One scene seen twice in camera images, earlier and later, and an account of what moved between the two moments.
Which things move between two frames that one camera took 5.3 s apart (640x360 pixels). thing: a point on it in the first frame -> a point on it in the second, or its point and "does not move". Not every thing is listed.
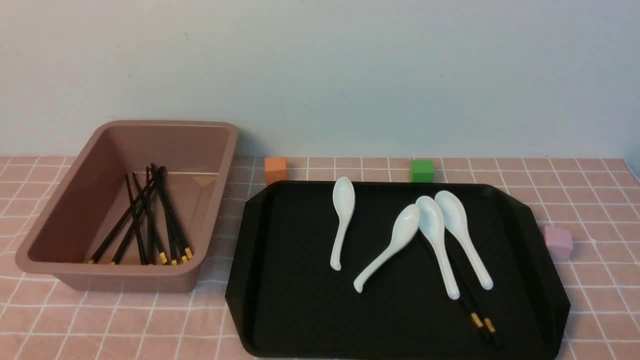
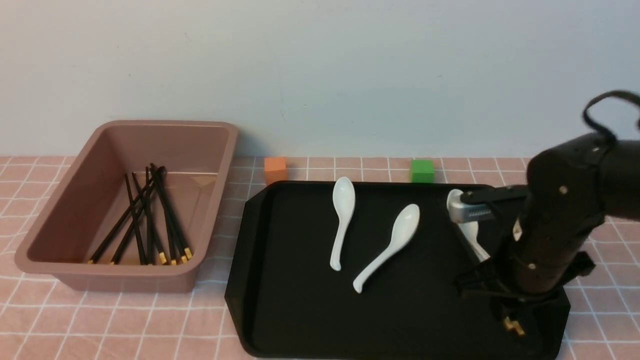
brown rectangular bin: [90, 203] does not move
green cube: [422, 171] does not move
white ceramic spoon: [452, 212] -> [470, 230]
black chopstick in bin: [180, 248] does not move
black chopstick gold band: [497, 339] -> [520, 331]
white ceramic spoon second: [405, 228] does not move
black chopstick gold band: [465, 306] -> [508, 323]
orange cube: [275, 169] does not move
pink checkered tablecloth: [40, 319] does not move
